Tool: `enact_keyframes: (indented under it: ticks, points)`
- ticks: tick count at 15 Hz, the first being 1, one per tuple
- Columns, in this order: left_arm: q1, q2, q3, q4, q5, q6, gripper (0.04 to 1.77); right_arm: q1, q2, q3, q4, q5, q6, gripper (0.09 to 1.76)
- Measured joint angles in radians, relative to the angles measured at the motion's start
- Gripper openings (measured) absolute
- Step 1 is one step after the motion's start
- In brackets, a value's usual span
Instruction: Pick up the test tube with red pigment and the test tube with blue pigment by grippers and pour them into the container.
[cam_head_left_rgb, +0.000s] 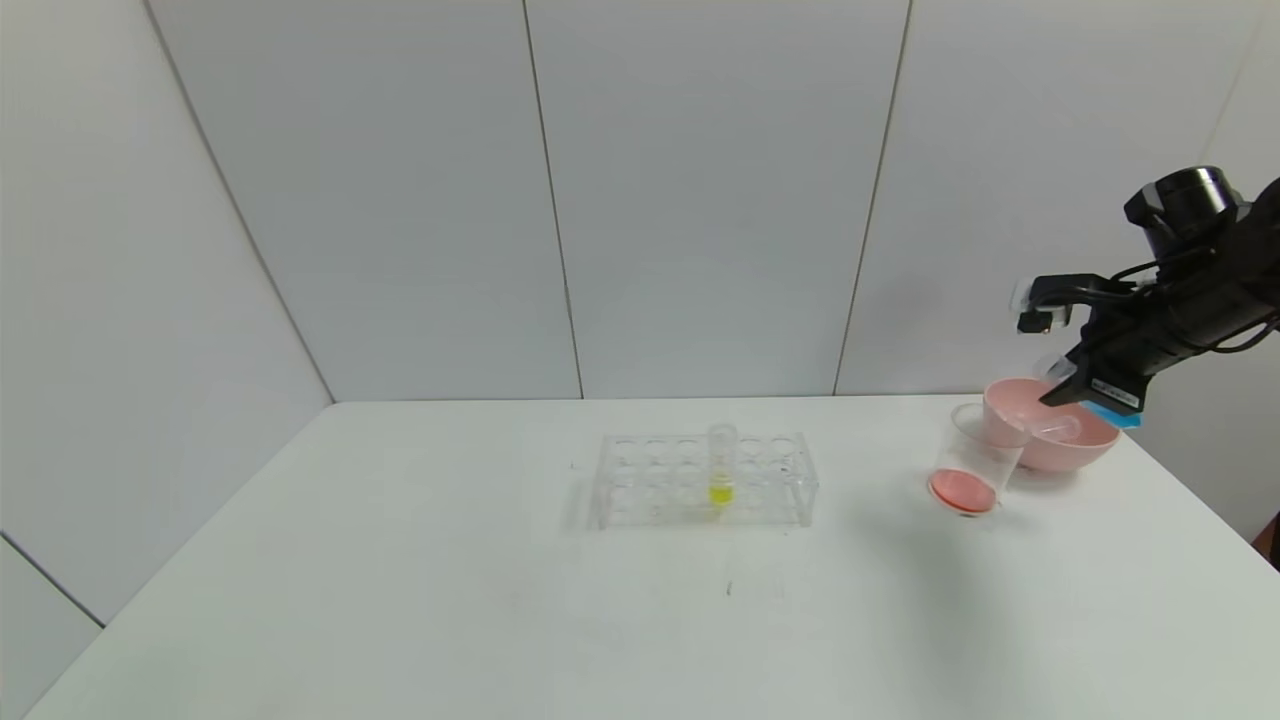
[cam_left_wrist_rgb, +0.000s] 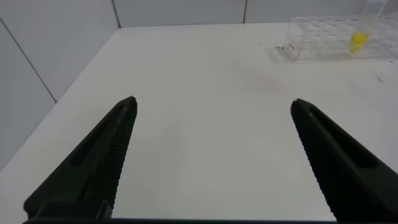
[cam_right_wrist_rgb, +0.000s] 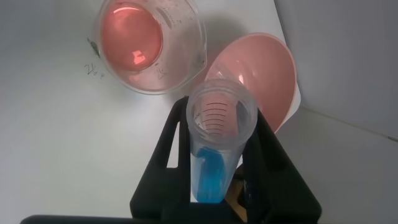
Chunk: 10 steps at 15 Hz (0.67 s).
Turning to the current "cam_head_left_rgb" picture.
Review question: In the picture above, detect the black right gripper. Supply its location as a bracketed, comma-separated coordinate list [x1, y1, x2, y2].
[1038, 302, 1193, 415]

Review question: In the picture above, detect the blue pigment test tube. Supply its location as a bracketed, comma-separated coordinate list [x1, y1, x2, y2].
[1040, 352, 1143, 431]

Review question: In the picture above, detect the yellow pigment test tube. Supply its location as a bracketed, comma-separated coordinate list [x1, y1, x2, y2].
[707, 422, 738, 508]

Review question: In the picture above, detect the clear acrylic test tube rack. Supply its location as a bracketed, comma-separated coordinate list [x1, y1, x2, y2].
[590, 432, 819, 531]

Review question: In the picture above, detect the pink bowl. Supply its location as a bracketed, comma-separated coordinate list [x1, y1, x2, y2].
[980, 378, 1121, 473]

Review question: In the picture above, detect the clear plastic beaker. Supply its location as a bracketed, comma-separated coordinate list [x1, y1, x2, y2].
[928, 403, 1029, 519]

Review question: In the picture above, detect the brown object at table edge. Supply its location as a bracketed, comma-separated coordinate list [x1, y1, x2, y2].
[1250, 510, 1280, 573]

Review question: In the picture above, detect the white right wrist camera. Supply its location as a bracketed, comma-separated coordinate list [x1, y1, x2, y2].
[1008, 273, 1136, 336]

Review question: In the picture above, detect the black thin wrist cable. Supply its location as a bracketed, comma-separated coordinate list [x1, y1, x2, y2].
[1110, 248, 1221, 286]

